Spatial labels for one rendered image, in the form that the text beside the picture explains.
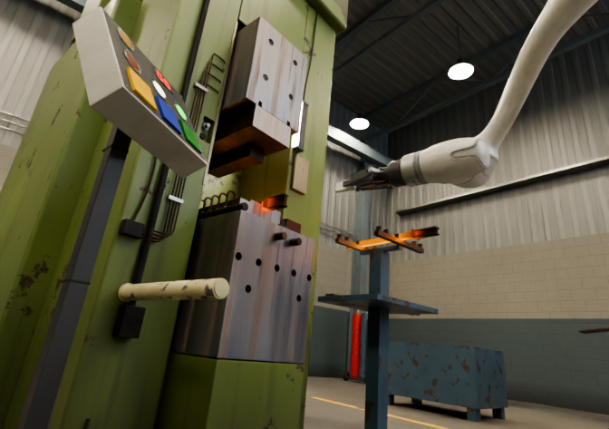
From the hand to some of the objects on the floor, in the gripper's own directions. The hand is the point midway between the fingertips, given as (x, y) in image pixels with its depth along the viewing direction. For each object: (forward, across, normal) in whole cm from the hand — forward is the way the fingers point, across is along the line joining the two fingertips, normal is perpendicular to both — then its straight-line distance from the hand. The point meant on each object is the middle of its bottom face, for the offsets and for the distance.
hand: (345, 185), depth 120 cm
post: (+27, -58, -100) cm, 118 cm away
